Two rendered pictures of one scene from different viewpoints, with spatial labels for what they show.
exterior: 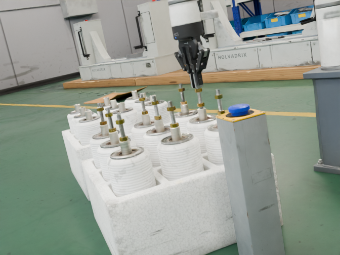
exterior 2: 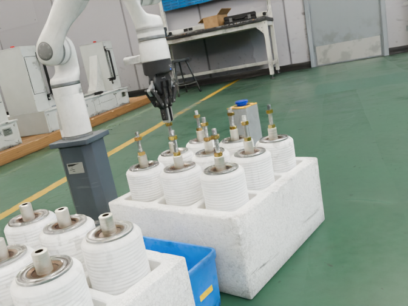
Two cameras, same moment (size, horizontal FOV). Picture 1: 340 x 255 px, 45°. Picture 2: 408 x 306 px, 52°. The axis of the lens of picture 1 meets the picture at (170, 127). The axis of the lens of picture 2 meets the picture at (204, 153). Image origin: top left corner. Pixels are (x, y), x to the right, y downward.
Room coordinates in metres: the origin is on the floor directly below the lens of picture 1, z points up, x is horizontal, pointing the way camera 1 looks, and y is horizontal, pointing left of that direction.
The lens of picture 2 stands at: (1.57, 0.87, 0.50)
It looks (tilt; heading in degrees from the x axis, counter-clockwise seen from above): 14 degrees down; 238
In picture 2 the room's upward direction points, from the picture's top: 11 degrees counter-clockwise
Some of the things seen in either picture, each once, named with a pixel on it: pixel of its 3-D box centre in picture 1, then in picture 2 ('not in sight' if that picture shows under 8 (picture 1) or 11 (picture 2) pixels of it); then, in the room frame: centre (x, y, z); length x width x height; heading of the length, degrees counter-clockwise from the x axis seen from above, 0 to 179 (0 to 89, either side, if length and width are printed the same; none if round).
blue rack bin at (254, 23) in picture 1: (261, 22); not in sight; (6.63, -1.73, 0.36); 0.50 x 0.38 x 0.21; 129
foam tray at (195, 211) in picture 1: (172, 189); (220, 211); (1.01, 0.02, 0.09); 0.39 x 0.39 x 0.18; 18
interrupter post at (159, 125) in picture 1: (159, 126); (209, 147); (1.01, 0.02, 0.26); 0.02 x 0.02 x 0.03
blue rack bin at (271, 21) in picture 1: (283, 17); not in sight; (6.27, -1.98, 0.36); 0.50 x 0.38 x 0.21; 129
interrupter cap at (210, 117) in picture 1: (203, 119); (174, 152); (1.05, -0.09, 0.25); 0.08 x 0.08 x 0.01
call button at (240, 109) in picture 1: (239, 111); (241, 103); (0.76, -0.13, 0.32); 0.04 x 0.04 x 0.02
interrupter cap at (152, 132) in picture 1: (160, 130); (209, 152); (1.01, 0.02, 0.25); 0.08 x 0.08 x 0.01
